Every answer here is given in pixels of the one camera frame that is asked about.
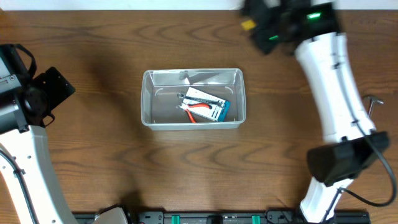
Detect black yellow screwdriver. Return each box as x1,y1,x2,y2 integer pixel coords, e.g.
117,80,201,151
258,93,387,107
241,19,257,31

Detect red handled pliers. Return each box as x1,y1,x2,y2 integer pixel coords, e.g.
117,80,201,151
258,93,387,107
180,103,212,123

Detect clear plastic container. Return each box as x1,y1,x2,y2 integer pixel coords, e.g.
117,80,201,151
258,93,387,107
141,68,246,131

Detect black mounting rail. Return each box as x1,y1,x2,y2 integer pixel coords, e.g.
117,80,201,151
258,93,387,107
73,210,371,224

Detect white blue cardboard box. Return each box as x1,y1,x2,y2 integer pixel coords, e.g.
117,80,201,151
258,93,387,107
177,87,231,123

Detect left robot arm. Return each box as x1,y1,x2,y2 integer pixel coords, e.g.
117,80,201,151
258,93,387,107
1,44,76,223

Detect silver wrench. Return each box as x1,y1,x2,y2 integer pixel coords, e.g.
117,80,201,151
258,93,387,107
177,93,226,108

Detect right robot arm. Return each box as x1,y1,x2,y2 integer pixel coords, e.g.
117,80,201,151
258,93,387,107
241,0,397,223

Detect small black handled hammer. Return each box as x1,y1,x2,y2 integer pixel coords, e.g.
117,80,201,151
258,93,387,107
363,95,384,118

